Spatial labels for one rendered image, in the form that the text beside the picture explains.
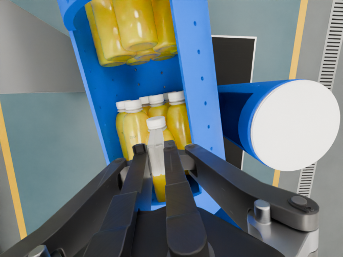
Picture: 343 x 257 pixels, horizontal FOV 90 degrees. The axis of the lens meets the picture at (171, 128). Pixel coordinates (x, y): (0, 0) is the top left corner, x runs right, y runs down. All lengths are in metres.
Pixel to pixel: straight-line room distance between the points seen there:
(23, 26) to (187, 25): 0.68
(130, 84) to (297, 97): 0.48
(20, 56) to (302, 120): 0.94
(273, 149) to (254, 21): 1.35
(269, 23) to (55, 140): 2.06
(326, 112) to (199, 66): 0.47
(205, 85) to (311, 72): 1.77
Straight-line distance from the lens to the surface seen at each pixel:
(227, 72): 1.46
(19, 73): 0.81
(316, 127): 0.67
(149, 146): 0.16
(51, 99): 1.73
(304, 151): 0.67
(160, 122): 0.34
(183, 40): 0.29
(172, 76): 0.53
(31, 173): 2.01
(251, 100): 0.60
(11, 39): 0.82
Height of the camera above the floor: 1.50
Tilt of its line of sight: 77 degrees down
